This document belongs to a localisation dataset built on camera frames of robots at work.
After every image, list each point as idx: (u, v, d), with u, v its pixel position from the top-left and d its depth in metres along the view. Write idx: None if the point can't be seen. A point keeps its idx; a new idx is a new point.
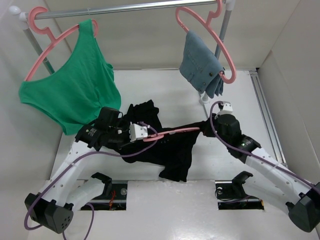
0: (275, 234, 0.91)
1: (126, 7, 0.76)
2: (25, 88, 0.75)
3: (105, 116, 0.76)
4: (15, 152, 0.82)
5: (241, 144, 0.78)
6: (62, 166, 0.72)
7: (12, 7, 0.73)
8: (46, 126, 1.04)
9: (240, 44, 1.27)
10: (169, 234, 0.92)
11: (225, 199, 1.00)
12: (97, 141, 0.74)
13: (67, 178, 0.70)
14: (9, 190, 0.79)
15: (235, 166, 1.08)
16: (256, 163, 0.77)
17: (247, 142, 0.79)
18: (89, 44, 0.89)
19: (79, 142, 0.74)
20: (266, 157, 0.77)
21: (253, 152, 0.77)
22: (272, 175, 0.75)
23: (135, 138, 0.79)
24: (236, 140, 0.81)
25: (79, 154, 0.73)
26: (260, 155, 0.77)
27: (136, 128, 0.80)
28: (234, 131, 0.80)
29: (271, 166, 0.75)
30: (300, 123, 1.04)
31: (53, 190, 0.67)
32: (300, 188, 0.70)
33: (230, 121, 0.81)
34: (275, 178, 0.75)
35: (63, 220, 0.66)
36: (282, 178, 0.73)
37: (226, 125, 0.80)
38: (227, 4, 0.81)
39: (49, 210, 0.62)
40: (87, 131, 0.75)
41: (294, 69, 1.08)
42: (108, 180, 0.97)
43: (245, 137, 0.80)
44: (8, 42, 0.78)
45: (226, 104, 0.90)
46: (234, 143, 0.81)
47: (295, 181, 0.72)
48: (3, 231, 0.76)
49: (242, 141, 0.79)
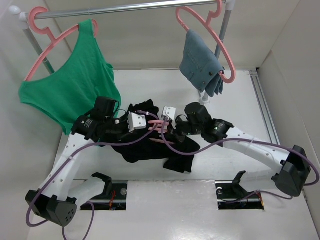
0: (275, 234, 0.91)
1: (126, 7, 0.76)
2: (25, 88, 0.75)
3: (101, 106, 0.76)
4: (15, 152, 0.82)
5: (215, 129, 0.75)
6: (61, 160, 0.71)
7: (12, 7, 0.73)
8: (46, 126, 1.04)
9: (240, 44, 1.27)
10: (169, 234, 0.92)
11: (226, 199, 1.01)
12: (94, 133, 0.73)
13: (67, 172, 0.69)
14: (9, 190, 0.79)
15: (235, 166, 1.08)
16: (235, 143, 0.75)
17: (220, 125, 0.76)
18: (89, 44, 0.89)
19: (76, 134, 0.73)
20: (241, 135, 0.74)
21: (227, 135, 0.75)
22: (251, 151, 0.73)
23: (133, 128, 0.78)
24: (208, 126, 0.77)
25: (76, 147, 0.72)
26: (235, 135, 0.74)
27: (134, 116, 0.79)
28: (203, 118, 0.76)
29: (248, 142, 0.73)
30: (300, 123, 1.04)
31: (53, 185, 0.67)
32: (279, 156, 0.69)
33: (196, 108, 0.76)
34: (256, 154, 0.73)
35: (66, 214, 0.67)
36: (261, 151, 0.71)
37: (194, 114, 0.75)
38: (227, 4, 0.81)
39: (51, 205, 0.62)
40: (83, 123, 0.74)
41: (294, 68, 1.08)
42: (108, 180, 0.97)
43: (216, 121, 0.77)
44: (8, 42, 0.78)
45: (167, 112, 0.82)
46: (207, 130, 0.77)
47: (274, 150, 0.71)
48: (3, 231, 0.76)
49: (215, 125, 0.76)
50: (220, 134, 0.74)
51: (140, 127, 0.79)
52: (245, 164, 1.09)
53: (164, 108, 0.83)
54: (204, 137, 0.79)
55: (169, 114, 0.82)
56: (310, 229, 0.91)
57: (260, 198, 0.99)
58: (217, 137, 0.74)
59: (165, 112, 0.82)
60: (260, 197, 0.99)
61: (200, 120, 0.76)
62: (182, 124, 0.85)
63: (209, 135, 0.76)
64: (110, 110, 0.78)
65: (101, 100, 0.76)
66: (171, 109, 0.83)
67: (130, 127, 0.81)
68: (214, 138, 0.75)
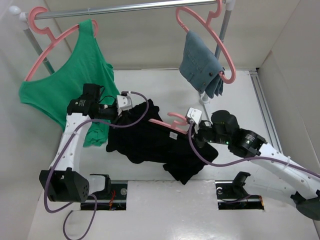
0: (276, 234, 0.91)
1: (126, 7, 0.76)
2: (25, 88, 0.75)
3: (90, 90, 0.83)
4: (15, 152, 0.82)
5: (246, 142, 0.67)
6: (64, 138, 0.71)
7: (12, 7, 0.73)
8: (46, 126, 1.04)
9: (240, 44, 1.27)
10: (169, 234, 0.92)
11: (226, 199, 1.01)
12: (89, 110, 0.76)
13: (74, 146, 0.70)
14: (9, 190, 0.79)
15: (235, 166, 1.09)
16: (266, 163, 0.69)
17: (251, 137, 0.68)
18: (89, 44, 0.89)
19: (72, 114, 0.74)
20: (275, 154, 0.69)
21: (261, 151, 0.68)
22: (284, 173, 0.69)
23: (120, 108, 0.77)
24: (237, 137, 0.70)
25: (77, 124, 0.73)
26: (268, 153, 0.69)
27: (118, 97, 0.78)
28: (232, 128, 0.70)
29: (283, 165, 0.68)
30: (300, 123, 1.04)
31: (64, 160, 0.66)
32: (315, 185, 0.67)
33: (225, 118, 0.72)
34: (288, 177, 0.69)
35: (83, 188, 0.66)
36: (296, 177, 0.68)
37: (223, 124, 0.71)
38: (227, 4, 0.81)
39: (68, 176, 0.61)
40: (77, 103, 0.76)
41: (294, 68, 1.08)
42: (107, 176, 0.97)
43: (246, 132, 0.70)
44: (8, 42, 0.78)
45: (191, 114, 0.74)
46: (235, 142, 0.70)
47: (309, 178, 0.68)
48: (3, 231, 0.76)
49: (245, 137, 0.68)
50: (252, 148, 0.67)
51: (126, 106, 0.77)
52: (245, 164, 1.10)
53: (189, 110, 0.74)
54: (230, 148, 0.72)
55: (194, 117, 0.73)
56: (310, 229, 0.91)
57: (260, 198, 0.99)
58: (247, 151, 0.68)
59: (190, 114, 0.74)
60: (260, 197, 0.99)
61: (228, 131, 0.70)
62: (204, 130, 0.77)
63: (237, 148, 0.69)
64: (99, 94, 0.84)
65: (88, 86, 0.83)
66: (196, 111, 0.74)
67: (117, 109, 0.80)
68: (243, 151, 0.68)
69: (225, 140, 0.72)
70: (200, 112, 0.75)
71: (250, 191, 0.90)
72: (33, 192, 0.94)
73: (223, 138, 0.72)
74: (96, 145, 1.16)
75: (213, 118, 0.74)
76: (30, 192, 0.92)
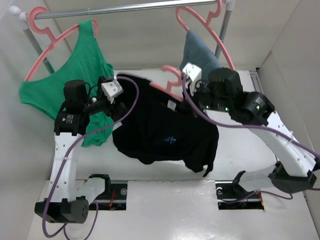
0: (275, 234, 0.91)
1: (126, 7, 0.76)
2: (25, 88, 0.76)
3: (74, 98, 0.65)
4: (14, 151, 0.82)
5: (255, 109, 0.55)
6: (56, 164, 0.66)
7: (12, 7, 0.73)
8: (46, 126, 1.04)
9: (240, 44, 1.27)
10: (169, 234, 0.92)
11: (226, 199, 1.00)
12: (79, 126, 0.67)
13: (67, 173, 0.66)
14: (9, 190, 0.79)
15: (235, 166, 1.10)
16: (270, 136, 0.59)
17: (259, 101, 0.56)
18: (88, 44, 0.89)
19: (61, 134, 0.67)
20: (281, 126, 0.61)
21: (269, 122, 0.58)
22: (282, 149, 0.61)
23: (113, 97, 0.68)
24: (240, 101, 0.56)
25: (67, 146, 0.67)
26: (276, 125, 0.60)
27: (106, 85, 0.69)
28: (234, 88, 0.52)
29: (287, 140, 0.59)
30: (301, 123, 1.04)
31: (59, 190, 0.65)
32: (306, 166, 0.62)
33: (225, 74, 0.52)
34: (284, 154, 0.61)
35: (81, 210, 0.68)
36: (294, 155, 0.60)
37: (223, 82, 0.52)
38: (227, 4, 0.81)
39: (65, 208, 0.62)
40: (64, 120, 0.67)
41: (295, 68, 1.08)
42: (105, 176, 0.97)
43: (252, 96, 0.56)
44: (8, 42, 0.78)
45: (188, 70, 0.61)
46: (237, 105, 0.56)
47: (304, 157, 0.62)
48: (3, 231, 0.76)
49: (252, 102, 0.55)
50: (261, 116, 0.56)
51: (117, 93, 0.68)
52: (245, 164, 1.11)
53: (187, 65, 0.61)
54: (231, 114, 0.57)
55: (191, 73, 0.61)
56: (309, 229, 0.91)
57: (260, 198, 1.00)
58: (253, 117, 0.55)
59: (186, 69, 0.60)
60: (260, 197, 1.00)
61: (230, 93, 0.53)
62: (201, 93, 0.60)
63: (241, 113, 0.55)
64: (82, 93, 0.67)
65: (69, 91, 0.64)
66: (194, 68, 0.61)
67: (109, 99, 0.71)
68: (248, 116, 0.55)
69: (226, 105, 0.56)
70: (198, 70, 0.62)
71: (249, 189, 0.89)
72: (33, 192, 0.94)
73: (223, 105, 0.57)
74: (96, 145, 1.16)
75: (210, 76, 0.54)
76: (30, 192, 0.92)
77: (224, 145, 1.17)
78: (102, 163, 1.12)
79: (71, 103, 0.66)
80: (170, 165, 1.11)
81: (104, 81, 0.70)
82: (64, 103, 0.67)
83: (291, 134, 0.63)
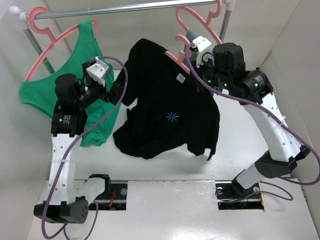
0: (275, 234, 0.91)
1: (126, 7, 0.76)
2: (25, 88, 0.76)
3: (66, 98, 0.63)
4: (14, 151, 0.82)
5: (254, 86, 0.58)
6: (54, 166, 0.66)
7: (12, 7, 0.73)
8: (46, 126, 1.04)
9: (240, 44, 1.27)
10: (169, 234, 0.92)
11: (225, 198, 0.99)
12: (77, 127, 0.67)
13: (66, 175, 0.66)
14: (9, 190, 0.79)
15: (235, 166, 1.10)
16: (261, 115, 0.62)
17: (258, 79, 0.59)
18: (89, 44, 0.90)
19: (58, 135, 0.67)
20: (275, 109, 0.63)
21: (263, 101, 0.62)
22: (271, 130, 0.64)
23: (103, 78, 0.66)
24: (240, 76, 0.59)
25: (65, 148, 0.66)
26: (268, 106, 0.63)
27: (91, 70, 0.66)
28: (235, 62, 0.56)
29: (276, 123, 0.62)
30: (301, 122, 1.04)
31: (57, 193, 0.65)
32: (291, 152, 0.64)
33: (229, 48, 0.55)
34: (271, 136, 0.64)
35: (81, 211, 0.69)
36: (280, 138, 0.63)
37: (225, 55, 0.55)
38: (227, 4, 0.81)
39: (64, 212, 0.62)
40: (61, 121, 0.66)
41: (295, 68, 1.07)
42: (105, 176, 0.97)
43: (253, 74, 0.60)
44: (8, 42, 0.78)
45: (197, 42, 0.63)
46: (236, 80, 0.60)
47: (290, 143, 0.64)
48: (3, 231, 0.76)
49: (252, 79, 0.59)
50: (257, 94, 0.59)
51: (105, 72, 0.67)
52: (245, 164, 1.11)
53: (197, 37, 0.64)
54: (229, 88, 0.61)
55: (200, 45, 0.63)
56: (309, 229, 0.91)
57: (260, 198, 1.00)
58: (248, 93, 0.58)
59: (196, 41, 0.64)
60: (260, 197, 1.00)
61: (231, 66, 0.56)
62: (206, 67, 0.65)
63: (239, 87, 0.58)
64: (76, 91, 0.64)
65: (62, 92, 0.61)
66: (204, 41, 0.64)
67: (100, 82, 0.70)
68: (244, 91, 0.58)
69: (226, 79, 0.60)
70: (209, 42, 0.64)
71: (246, 186, 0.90)
72: (33, 192, 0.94)
73: (223, 79, 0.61)
74: (96, 144, 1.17)
75: (216, 49, 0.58)
76: (30, 192, 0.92)
77: (225, 145, 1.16)
78: (102, 163, 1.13)
79: (65, 103, 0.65)
80: (170, 165, 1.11)
81: (88, 66, 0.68)
82: (58, 102, 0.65)
83: (283, 119, 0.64)
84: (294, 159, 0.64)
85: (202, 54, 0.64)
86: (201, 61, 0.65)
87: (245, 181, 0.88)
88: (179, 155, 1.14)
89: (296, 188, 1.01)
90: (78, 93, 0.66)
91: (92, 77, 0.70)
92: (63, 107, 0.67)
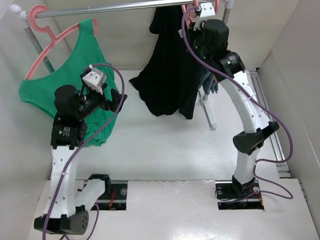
0: (276, 234, 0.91)
1: (127, 5, 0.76)
2: (25, 87, 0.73)
3: (66, 109, 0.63)
4: (14, 151, 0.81)
5: (226, 63, 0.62)
6: (53, 179, 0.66)
7: (13, 5, 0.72)
8: (46, 125, 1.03)
9: (239, 44, 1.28)
10: (169, 234, 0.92)
11: (225, 198, 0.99)
12: (77, 138, 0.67)
13: (66, 188, 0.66)
14: (9, 189, 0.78)
15: (235, 166, 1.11)
16: (232, 89, 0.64)
17: (233, 59, 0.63)
18: (88, 44, 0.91)
19: (58, 148, 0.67)
20: (246, 85, 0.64)
21: (235, 76, 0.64)
22: (242, 105, 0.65)
23: (98, 86, 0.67)
24: (219, 53, 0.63)
25: (65, 161, 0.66)
26: (240, 81, 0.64)
27: (87, 79, 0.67)
28: (220, 41, 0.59)
29: (246, 97, 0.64)
30: (301, 122, 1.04)
31: (57, 206, 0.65)
32: (258, 124, 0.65)
33: (218, 26, 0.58)
34: (242, 109, 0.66)
35: (81, 222, 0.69)
36: (249, 110, 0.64)
37: (212, 32, 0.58)
38: (226, 3, 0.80)
39: (64, 224, 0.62)
40: (61, 133, 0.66)
41: (295, 68, 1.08)
42: (105, 176, 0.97)
43: (228, 53, 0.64)
44: (8, 40, 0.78)
45: (203, 7, 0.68)
46: (215, 56, 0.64)
47: (258, 116, 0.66)
48: (2, 231, 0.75)
49: (227, 57, 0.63)
50: (229, 70, 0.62)
51: (100, 80, 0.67)
52: None
53: (208, 4, 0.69)
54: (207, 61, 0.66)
55: (205, 10, 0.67)
56: (309, 229, 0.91)
57: (260, 198, 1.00)
58: (222, 68, 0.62)
59: (203, 5, 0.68)
60: (260, 197, 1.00)
61: (215, 43, 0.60)
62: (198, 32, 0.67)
63: (215, 64, 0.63)
64: (76, 102, 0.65)
65: (62, 102, 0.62)
66: (210, 10, 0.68)
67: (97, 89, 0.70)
68: (218, 67, 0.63)
69: (207, 52, 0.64)
70: (213, 14, 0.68)
71: (242, 181, 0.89)
72: (32, 192, 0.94)
73: (205, 53, 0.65)
74: (96, 144, 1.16)
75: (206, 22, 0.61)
76: (29, 191, 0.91)
77: (225, 144, 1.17)
78: (102, 162, 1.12)
79: (66, 115, 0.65)
80: (170, 164, 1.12)
81: (84, 74, 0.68)
82: (58, 112, 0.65)
83: (253, 94, 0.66)
84: (263, 131, 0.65)
85: (200, 20, 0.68)
86: (199, 26, 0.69)
87: (241, 177, 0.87)
88: (179, 154, 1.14)
89: (296, 188, 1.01)
90: (78, 104, 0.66)
91: (90, 86, 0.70)
92: (63, 119, 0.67)
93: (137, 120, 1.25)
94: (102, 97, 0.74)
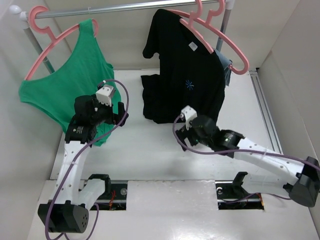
0: (275, 233, 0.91)
1: (127, 6, 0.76)
2: (25, 87, 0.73)
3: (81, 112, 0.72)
4: (15, 151, 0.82)
5: (225, 140, 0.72)
6: (63, 168, 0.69)
7: (13, 6, 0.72)
8: (46, 125, 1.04)
9: (239, 44, 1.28)
10: (169, 234, 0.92)
11: (226, 199, 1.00)
12: (88, 136, 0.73)
13: (73, 177, 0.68)
14: (10, 189, 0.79)
15: (235, 166, 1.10)
16: (246, 155, 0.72)
17: (230, 135, 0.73)
18: (89, 44, 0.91)
19: (70, 142, 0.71)
20: (253, 146, 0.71)
21: (239, 146, 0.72)
22: (265, 163, 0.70)
23: (109, 97, 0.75)
24: (217, 137, 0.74)
25: (75, 152, 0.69)
26: (246, 146, 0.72)
27: (99, 90, 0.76)
28: (211, 130, 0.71)
29: (261, 154, 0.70)
30: (301, 123, 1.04)
31: (63, 192, 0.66)
32: (294, 169, 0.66)
33: (202, 121, 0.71)
34: (269, 166, 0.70)
35: (81, 219, 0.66)
36: (275, 164, 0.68)
37: (201, 127, 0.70)
38: (227, 3, 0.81)
39: (67, 210, 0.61)
40: (74, 131, 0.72)
41: (294, 68, 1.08)
42: (105, 176, 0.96)
43: (224, 132, 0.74)
44: (9, 41, 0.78)
45: (184, 110, 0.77)
46: (215, 141, 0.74)
47: (288, 163, 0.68)
48: (3, 231, 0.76)
49: (224, 136, 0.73)
50: (231, 145, 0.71)
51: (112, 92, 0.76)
52: (245, 164, 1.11)
53: (185, 107, 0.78)
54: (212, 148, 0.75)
55: (187, 113, 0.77)
56: (309, 229, 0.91)
57: (260, 198, 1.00)
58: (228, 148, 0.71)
59: (184, 110, 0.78)
60: (260, 197, 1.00)
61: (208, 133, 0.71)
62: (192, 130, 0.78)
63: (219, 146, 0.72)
64: (90, 108, 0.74)
65: (79, 106, 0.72)
66: (190, 110, 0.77)
67: (106, 102, 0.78)
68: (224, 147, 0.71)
69: (208, 141, 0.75)
70: (194, 111, 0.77)
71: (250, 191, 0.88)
72: (33, 193, 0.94)
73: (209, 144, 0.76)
74: (96, 144, 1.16)
75: (193, 122, 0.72)
76: (29, 191, 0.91)
77: None
78: (102, 162, 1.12)
79: (81, 117, 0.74)
80: (169, 164, 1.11)
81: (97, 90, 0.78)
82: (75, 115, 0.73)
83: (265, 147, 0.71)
84: (303, 173, 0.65)
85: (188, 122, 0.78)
86: (189, 125, 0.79)
87: (249, 187, 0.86)
88: (179, 154, 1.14)
89: None
90: (92, 109, 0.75)
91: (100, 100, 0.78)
92: (78, 122, 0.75)
93: (137, 120, 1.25)
94: (109, 110, 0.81)
